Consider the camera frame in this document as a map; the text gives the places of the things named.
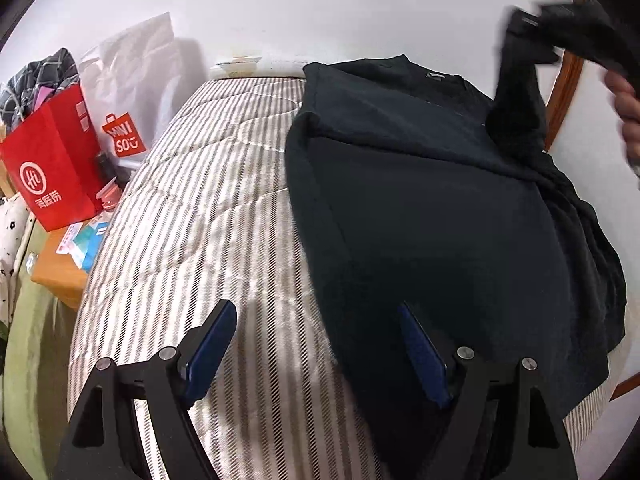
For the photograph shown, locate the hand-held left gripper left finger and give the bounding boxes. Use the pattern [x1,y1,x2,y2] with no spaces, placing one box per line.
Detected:
[52,299,238,480]

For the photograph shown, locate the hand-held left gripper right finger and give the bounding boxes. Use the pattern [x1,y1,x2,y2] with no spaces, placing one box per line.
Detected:
[397,301,581,480]

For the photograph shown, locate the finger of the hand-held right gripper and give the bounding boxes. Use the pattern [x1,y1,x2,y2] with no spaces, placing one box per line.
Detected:
[511,8,561,65]

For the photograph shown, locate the black t-shirt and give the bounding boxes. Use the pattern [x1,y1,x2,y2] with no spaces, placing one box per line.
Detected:
[285,6,628,468]

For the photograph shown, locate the person's right hand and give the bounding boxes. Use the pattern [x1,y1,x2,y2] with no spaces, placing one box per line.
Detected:
[604,70,640,177]

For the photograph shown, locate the striped quilted mattress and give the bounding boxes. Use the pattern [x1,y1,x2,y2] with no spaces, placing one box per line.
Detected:
[67,75,608,480]

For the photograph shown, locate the printed paper leaflets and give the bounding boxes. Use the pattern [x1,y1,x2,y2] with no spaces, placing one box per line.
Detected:
[57,212,108,273]

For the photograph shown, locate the wooden nightstand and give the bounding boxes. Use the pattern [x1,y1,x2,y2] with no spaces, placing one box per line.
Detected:
[31,210,103,311]

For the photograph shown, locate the green cushion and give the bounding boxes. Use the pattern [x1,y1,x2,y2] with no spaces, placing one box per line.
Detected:
[0,220,76,466]

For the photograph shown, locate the pink lidded cup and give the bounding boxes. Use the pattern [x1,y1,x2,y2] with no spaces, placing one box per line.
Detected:
[97,182,122,212]

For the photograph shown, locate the brown wooden board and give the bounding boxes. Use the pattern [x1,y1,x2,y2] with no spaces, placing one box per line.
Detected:
[611,366,640,402]

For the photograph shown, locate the black bottle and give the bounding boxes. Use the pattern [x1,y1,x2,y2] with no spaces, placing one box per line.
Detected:
[95,152,118,183]

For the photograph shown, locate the white floral cloth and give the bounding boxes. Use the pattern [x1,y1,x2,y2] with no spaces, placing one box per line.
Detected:
[0,197,31,331]

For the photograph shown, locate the red shopping bag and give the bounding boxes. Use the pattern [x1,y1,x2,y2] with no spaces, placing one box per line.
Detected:
[0,84,103,232]

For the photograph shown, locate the white shopping bag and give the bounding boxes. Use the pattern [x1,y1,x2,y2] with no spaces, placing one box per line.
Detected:
[77,11,178,171]

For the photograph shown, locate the white patterned pillow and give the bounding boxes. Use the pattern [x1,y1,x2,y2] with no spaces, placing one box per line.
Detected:
[210,55,306,81]

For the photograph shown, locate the dark plaid cloth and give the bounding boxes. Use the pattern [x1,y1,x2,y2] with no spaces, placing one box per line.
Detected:
[0,48,81,128]

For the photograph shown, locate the brown wooden door frame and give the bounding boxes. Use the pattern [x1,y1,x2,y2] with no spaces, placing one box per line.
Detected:
[544,0,587,152]

